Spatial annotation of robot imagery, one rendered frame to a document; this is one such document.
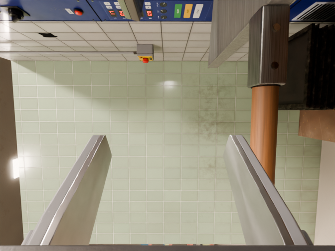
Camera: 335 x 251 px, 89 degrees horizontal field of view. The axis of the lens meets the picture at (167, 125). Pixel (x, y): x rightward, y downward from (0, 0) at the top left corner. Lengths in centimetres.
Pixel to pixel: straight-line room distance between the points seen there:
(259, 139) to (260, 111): 3
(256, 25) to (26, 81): 177
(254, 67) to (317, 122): 89
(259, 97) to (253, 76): 3
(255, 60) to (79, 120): 150
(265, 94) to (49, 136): 168
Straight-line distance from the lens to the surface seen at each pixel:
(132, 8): 55
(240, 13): 41
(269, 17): 26
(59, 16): 93
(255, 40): 26
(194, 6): 77
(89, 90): 159
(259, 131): 24
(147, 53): 115
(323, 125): 109
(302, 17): 98
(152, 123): 145
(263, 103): 24
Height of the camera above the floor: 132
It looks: level
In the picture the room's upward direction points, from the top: 90 degrees counter-clockwise
